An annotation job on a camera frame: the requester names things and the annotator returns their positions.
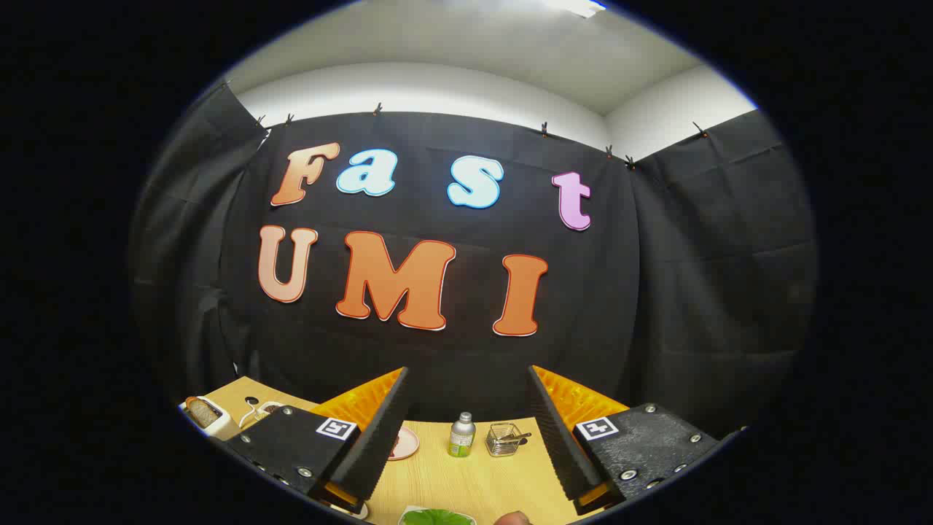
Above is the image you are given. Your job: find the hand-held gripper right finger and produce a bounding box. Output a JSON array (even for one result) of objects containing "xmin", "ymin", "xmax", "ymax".
[{"xmin": 526, "ymin": 365, "xmax": 748, "ymax": 516}]

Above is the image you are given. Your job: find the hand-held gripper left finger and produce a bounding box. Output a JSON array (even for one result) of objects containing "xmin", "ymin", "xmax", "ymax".
[{"xmin": 225, "ymin": 366, "xmax": 410, "ymax": 515}]

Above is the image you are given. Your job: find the green lettuce leaf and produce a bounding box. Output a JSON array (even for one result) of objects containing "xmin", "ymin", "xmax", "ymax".
[{"xmin": 402, "ymin": 509, "xmax": 475, "ymax": 525}]

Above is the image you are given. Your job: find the toasted bread slice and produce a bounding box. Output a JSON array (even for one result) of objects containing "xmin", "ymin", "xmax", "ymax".
[{"xmin": 186, "ymin": 396, "xmax": 222, "ymax": 429}]

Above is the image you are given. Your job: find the pink plate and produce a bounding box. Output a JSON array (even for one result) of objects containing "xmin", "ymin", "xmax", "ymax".
[{"xmin": 388, "ymin": 427, "xmax": 421, "ymax": 461}]

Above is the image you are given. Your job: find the white round plate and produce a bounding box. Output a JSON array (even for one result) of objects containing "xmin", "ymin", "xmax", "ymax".
[{"xmin": 397, "ymin": 505, "xmax": 478, "ymax": 525}]

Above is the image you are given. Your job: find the green bottle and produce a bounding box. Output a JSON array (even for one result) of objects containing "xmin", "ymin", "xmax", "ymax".
[{"xmin": 448, "ymin": 412, "xmax": 477, "ymax": 459}]

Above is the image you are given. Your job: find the white toaster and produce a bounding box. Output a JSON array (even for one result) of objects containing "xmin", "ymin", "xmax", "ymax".
[{"xmin": 179, "ymin": 397, "xmax": 231, "ymax": 437}]

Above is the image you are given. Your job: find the ceiling light panel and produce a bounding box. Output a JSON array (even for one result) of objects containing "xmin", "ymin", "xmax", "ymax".
[{"xmin": 543, "ymin": 0, "xmax": 607, "ymax": 19}]

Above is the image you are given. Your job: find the small wire basket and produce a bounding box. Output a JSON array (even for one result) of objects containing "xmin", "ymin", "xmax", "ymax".
[{"xmin": 485, "ymin": 422, "xmax": 522, "ymax": 458}]

